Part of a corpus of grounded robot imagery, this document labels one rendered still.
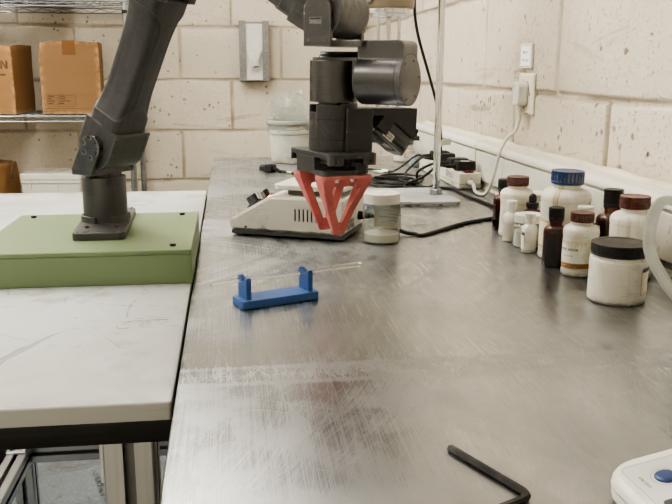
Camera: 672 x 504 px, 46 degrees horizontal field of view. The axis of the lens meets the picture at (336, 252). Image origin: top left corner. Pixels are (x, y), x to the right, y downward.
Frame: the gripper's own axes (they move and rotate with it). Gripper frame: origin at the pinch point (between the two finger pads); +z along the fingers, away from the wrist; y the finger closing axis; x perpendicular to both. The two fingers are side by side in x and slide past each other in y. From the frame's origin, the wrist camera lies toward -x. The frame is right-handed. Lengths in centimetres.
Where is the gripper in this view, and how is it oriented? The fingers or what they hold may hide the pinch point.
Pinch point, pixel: (331, 225)
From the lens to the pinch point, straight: 97.5
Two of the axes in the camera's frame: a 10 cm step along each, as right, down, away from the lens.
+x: -8.7, 0.9, -4.8
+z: -0.2, 9.8, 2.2
